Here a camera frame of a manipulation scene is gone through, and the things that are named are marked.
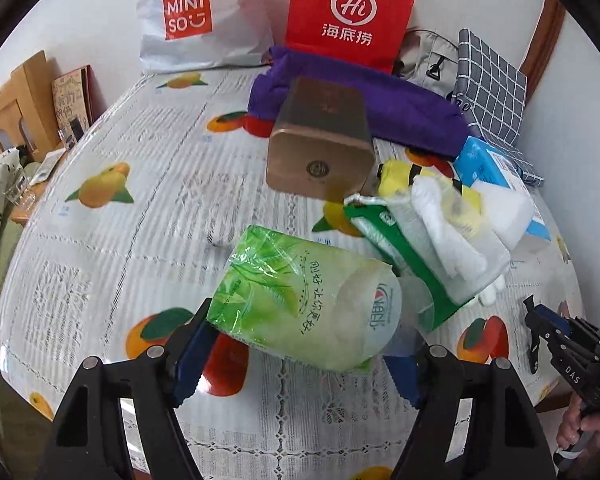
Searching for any small wooden side table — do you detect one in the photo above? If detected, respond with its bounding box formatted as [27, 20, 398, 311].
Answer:
[10, 147, 68, 226]

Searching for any yellow black striped cloth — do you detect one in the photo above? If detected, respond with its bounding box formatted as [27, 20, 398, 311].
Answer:
[377, 157, 483, 231]

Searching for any bronze tin box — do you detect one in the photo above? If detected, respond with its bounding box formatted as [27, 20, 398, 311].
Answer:
[265, 76, 377, 198]

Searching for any white sponge block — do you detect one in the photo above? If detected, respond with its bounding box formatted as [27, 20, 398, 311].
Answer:
[472, 180, 537, 251]

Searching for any grey backpack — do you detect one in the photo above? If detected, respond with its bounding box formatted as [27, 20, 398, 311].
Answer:
[392, 29, 461, 96]

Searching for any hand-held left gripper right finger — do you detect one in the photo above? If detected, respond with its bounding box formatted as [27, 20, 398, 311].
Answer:
[382, 344, 556, 480]

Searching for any green tissue pack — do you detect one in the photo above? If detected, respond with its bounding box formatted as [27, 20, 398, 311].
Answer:
[206, 225, 403, 373]

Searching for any white plastic shopping bag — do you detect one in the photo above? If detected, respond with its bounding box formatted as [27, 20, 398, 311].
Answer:
[136, 0, 276, 73]

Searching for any purple towel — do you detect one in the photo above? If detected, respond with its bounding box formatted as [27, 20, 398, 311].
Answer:
[246, 45, 473, 162]

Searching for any fruit print tablecloth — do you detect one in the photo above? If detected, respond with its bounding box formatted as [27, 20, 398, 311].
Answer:
[0, 67, 583, 480]

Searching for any green wet wipes pack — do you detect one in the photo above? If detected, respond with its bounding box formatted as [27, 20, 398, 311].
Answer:
[343, 202, 476, 331]

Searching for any blue and white tissue box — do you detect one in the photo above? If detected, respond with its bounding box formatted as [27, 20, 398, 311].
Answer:
[452, 136, 551, 243]

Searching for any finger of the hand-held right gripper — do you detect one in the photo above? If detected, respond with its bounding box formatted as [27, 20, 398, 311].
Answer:
[529, 331, 554, 375]
[523, 297, 571, 336]

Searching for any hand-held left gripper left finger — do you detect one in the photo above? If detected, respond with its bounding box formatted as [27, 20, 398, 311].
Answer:
[36, 298, 216, 480]

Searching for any person's right hand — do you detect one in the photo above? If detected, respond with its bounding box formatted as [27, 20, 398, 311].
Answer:
[555, 394, 600, 455]

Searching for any grey checkered cloth bag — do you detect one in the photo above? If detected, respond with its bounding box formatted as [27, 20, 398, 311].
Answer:
[447, 27, 546, 186]

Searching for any white mesh net bag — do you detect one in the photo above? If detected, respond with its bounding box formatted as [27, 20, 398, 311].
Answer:
[345, 180, 511, 307]

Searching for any red paper bag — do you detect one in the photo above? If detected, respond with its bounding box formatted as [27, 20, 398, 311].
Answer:
[285, 0, 422, 75]

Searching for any brown wooden door frame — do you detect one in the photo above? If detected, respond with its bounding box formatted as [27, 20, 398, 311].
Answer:
[520, 0, 566, 93]

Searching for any clear drinking glass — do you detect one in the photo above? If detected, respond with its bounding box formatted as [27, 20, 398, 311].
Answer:
[4, 172, 33, 206]

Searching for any wooden chair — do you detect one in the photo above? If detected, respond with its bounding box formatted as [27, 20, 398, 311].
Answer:
[0, 50, 48, 161]

